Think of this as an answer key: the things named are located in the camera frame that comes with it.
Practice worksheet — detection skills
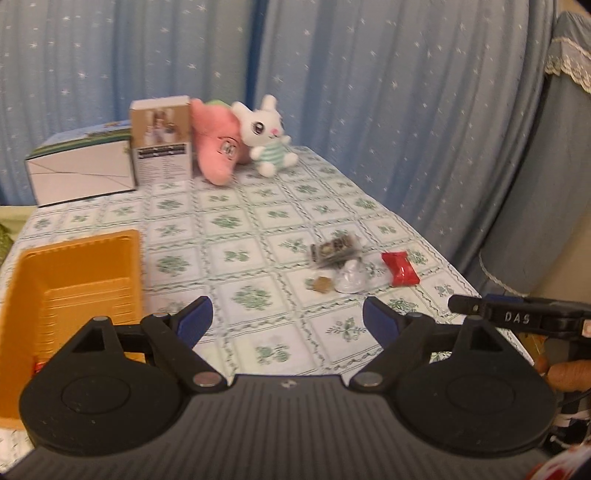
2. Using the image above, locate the blue star-print curtain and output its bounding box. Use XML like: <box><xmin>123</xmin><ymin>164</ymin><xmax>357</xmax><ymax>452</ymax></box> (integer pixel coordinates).
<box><xmin>0</xmin><ymin>0</ymin><xmax>555</xmax><ymax>278</ymax></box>

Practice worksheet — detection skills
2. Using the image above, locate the large red candy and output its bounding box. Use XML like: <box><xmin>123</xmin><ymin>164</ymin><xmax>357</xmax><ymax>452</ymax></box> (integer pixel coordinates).
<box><xmin>381</xmin><ymin>251</ymin><xmax>422</xmax><ymax>287</ymax></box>

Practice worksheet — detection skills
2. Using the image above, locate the pink plush toy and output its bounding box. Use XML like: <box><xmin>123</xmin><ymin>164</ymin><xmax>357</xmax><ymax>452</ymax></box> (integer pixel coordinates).
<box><xmin>189</xmin><ymin>98</ymin><xmax>252</xmax><ymax>186</ymax></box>

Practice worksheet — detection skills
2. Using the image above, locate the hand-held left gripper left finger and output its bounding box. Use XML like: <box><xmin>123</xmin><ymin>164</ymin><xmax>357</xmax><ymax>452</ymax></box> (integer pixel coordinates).
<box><xmin>44</xmin><ymin>296</ymin><xmax>227</xmax><ymax>393</ymax></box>

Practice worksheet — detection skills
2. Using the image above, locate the person's right hand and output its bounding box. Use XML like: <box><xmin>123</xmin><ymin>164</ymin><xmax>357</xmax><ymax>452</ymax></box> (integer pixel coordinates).
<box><xmin>537</xmin><ymin>354</ymin><xmax>591</xmax><ymax>393</ymax></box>

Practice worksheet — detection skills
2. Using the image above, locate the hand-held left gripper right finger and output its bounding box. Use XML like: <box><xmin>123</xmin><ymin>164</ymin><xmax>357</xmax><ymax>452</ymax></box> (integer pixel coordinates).
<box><xmin>351</xmin><ymin>296</ymin><xmax>529</xmax><ymax>394</ymax></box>

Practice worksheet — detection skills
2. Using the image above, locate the white snack packet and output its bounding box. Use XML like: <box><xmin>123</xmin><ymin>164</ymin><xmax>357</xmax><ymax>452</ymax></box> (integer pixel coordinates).
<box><xmin>335</xmin><ymin>259</ymin><xmax>368</xmax><ymax>294</ymax></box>

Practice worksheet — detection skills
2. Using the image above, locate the blue lace-trimmed curtain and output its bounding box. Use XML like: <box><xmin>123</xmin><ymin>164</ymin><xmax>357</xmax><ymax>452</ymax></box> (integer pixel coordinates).
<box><xmin>478</xmin><ymin>9</ymin><xmax>591</xmax><ymax>301</ymax></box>

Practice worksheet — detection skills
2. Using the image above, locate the light green sofa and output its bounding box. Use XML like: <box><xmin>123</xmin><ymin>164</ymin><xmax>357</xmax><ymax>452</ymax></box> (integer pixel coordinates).
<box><xmin>0</xmin><ymin>205</ymin><xmax>38</xmax><ymax>268</ymax></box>

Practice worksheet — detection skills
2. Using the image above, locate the orange plastic tray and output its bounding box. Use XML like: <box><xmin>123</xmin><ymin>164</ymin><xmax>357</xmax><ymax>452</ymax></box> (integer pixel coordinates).
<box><xmin>0</xmin><ymin>229</ymin><xmax>144</xmax><ymax>428</ymax></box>

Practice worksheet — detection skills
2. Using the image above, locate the tall brown product box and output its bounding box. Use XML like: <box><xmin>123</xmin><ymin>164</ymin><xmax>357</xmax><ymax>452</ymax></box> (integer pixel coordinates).
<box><xmin>129</xmin><ymin>95</ymin><xmax>195</xmax><ymax>185</ymax></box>

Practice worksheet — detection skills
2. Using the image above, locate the red patterned clothing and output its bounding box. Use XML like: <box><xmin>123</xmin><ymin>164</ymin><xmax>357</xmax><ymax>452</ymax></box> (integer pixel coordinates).
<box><xmin>529</xmin><ymin>450</ymin><xmax>591</xmax><ymax>480</ymax></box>

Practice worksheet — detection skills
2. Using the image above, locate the dark clear snack packet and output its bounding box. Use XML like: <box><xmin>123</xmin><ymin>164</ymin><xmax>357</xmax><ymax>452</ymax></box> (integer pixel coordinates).
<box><xmin>310</xmin><ymin>234</ymin><xmax>363</xmax><ymax>268</ymax></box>

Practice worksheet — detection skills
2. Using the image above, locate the wide white cardboard box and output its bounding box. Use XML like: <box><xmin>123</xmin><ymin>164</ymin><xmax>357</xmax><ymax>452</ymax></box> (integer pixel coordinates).
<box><xmin>24</xmin><ymin>122</ymin><xmax>138</xmax><ymax>208</ymax></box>

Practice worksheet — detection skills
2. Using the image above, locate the green floral tablecloth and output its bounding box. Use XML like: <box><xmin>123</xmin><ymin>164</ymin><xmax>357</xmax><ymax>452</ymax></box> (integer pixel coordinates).
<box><xmin>0</xmin><ymin>145</ymin><xmax>539</xmax><ymax>384</ymax></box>

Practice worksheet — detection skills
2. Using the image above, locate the white bunny plush toy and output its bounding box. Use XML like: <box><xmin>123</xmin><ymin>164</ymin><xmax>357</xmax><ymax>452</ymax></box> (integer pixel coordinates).
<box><xmin>231</xmin><ymin>95</ymin><xmax>299</xmax><ymax>177</ymax></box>

